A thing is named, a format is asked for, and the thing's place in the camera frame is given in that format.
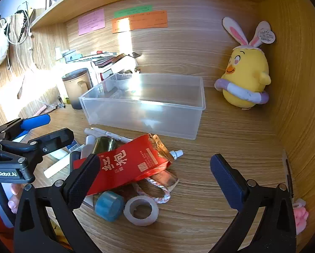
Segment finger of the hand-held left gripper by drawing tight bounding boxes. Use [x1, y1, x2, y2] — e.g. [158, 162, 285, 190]
[0, 113, 52, 141]
[0, 127, 75, 176]

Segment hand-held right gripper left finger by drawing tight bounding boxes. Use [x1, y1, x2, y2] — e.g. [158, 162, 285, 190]
[13, 153, 101, 253]

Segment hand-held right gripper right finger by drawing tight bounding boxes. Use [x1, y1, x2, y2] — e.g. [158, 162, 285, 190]
[209, 153, 297, 253]

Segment small dark blue box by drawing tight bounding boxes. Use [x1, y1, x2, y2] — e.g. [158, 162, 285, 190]
[67, 140, 81, 152]

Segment white cylinder stick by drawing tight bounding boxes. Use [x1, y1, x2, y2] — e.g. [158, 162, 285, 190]
[44, 158, 72, 180]

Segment white lotion tube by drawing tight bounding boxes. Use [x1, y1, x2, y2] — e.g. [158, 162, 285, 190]
[80, 135, 95, 160]

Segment blue tape roll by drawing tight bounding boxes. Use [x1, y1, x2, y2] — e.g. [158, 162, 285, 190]
[95, 190, 125, 222]

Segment dark green glass bottle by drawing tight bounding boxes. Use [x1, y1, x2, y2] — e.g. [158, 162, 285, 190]
[92, 136, 118, 155]

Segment red foil packet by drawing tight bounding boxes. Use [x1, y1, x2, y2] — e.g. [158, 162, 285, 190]
[73, 134, 174, 197]

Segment white pen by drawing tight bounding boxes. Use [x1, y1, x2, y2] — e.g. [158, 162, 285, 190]
[84, 128, 134, 143]

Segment white tape roll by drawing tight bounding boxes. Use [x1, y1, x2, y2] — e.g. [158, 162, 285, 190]
[123, 196, 159, 226]

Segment pink white braided rope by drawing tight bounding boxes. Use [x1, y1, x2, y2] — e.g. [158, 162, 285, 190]
[135, 176, 171, 204]

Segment clear plastic box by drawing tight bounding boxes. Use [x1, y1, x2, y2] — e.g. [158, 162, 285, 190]
[79, 73, 206, 140]

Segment person's left hand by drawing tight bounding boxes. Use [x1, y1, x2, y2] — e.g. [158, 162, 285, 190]
[7, 183, 24, 214]

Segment brown ceramic mug with lid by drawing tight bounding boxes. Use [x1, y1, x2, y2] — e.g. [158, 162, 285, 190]
[62, 69, 93, 110]

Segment teal and white box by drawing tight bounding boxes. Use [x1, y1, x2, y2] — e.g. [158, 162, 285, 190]
[61, 50, 79, 64]

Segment red and white carton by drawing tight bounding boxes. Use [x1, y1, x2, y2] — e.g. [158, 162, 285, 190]
[90, 62, 113, 85]

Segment pink plush toy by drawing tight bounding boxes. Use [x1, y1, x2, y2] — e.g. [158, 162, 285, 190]
[293, 198, 310, 236]

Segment stack of books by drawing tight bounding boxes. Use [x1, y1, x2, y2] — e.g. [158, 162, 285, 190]
[65, 50, 118, 64]

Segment white rectangular box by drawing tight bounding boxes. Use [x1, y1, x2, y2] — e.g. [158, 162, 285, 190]
[100, 57, 137, 75]

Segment yellow chick plush toy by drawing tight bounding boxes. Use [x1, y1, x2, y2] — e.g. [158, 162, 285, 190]
[214, 16, 276, 110]

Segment pink paper note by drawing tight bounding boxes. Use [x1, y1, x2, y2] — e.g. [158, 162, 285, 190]
[78, 8, 105, 36]

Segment green paper note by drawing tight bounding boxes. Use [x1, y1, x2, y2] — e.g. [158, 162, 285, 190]
[113, 5, 153, 19]

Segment orange paper note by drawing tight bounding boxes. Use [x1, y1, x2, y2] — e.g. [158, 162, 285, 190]
[111, 11, 168, 34]

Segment white cable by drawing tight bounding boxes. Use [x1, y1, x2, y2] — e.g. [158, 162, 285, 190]
[6, 3, 33, 70]

